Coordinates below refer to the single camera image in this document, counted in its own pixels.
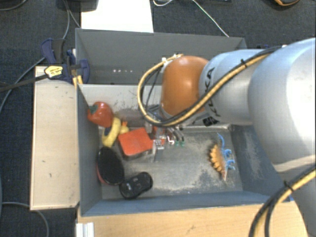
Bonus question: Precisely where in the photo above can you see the pale wood board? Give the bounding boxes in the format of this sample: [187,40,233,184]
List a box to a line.
[29,66,81,211]

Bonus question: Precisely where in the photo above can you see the orange and blue toy dinosaur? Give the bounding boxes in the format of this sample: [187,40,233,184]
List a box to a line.
[207,132,237,182]

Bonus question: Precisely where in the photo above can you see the grey metal bin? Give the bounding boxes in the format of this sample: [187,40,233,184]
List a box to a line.
[75,28,292,217]

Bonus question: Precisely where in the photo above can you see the yellow toy duck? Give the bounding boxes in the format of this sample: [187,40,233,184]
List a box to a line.
[101,117,130,148]

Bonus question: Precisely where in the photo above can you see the black oval disc red rim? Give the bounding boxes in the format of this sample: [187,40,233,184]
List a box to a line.
[95,146,125,186]

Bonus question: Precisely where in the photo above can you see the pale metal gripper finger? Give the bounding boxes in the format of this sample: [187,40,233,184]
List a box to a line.
[153,138,167,162]

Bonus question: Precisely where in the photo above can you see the orange-red flat box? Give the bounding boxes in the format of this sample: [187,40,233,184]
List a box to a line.
[117,128,154,158]

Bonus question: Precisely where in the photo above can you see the black computer mouse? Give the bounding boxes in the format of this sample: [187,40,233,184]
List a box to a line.
[118,171,154,199]

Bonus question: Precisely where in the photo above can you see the red toy tomato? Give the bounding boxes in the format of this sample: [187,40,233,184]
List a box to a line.
[86,101,115,128]

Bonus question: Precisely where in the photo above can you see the black cylinder on white bracket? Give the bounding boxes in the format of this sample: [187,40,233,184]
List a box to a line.
[197,116,220,128]

